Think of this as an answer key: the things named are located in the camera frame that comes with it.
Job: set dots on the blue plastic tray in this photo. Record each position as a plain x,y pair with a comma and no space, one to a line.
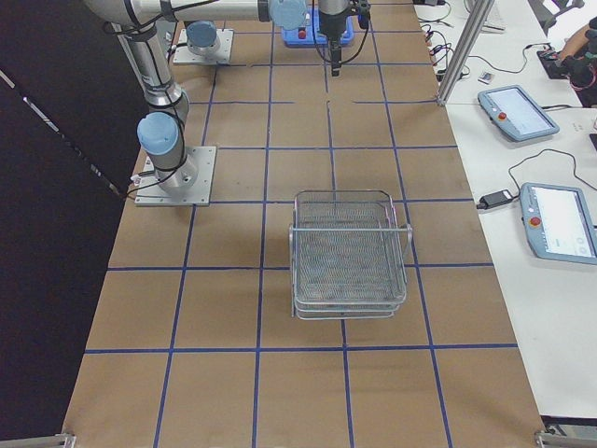
292,40

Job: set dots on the wire mesh shelf rack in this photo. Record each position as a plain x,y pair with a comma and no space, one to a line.
347,255

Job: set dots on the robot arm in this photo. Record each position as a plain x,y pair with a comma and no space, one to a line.
201,36
161,132

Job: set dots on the far teach pendant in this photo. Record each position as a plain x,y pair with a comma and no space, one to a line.
516,114

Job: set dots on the small remote control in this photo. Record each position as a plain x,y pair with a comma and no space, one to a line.
486,78

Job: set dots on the aluminium frame post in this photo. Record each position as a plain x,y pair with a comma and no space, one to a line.
467,39

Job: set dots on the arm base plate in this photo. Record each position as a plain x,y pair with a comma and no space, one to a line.
218,53
191,184

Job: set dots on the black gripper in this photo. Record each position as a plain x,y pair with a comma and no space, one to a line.
331,26

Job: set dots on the black power adapter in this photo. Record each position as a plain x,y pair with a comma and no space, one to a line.
495,199

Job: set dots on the teach pendant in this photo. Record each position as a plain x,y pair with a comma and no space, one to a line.
557,223
516,114

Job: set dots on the near teach pendant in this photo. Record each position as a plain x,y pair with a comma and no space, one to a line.
557,223

